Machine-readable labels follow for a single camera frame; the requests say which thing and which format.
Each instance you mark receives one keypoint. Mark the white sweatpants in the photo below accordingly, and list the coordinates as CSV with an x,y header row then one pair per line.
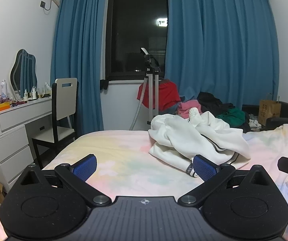
x,y
179,140

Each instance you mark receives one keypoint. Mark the red garment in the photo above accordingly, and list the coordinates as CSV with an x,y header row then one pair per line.
x,y
168,95

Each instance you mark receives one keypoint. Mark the pink garment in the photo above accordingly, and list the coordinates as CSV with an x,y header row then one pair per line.
x,y
184,108

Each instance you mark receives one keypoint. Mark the wavy vanity mirror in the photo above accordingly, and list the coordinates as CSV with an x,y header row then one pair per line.
x,y
23,74

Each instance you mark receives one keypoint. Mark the dark window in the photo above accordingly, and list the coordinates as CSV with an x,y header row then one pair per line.
x,y
132,25

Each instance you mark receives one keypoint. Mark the white garment steamer stand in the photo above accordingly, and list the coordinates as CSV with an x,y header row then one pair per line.
x,y
151,81

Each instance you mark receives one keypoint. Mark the black garment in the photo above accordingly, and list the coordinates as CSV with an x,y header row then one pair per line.
x,y
212,104

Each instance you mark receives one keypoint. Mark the right blue curtain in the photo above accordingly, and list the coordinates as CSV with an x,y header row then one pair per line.
x,y
228,48

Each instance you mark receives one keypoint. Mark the green garment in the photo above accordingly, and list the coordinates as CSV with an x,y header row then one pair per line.
x,y
234,117

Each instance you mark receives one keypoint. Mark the white dresser desk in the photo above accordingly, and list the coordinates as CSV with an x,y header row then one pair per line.
x,y
15,150

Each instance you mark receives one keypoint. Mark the white and black chair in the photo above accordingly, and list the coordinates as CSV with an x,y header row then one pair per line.
x,y
64,118

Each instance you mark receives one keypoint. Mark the blue curtain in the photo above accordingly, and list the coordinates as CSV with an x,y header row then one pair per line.
x,y
228,48
77,54

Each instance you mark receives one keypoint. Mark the black armchair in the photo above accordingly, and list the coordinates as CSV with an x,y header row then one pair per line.
x,y
272,123

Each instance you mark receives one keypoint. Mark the white spray bottle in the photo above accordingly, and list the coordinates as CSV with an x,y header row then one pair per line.
x,y
3,89

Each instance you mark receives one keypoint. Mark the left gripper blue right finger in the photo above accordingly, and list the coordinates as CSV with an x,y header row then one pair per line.
x,y
215,178

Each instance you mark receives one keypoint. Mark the left blue curtain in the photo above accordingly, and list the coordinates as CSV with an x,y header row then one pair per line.
x,y
77,54

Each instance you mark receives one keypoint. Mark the brown paper bag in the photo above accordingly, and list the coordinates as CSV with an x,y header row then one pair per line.
x,y
268,110

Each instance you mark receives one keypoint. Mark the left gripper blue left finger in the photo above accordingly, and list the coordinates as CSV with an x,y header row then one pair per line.
x,y
75,177

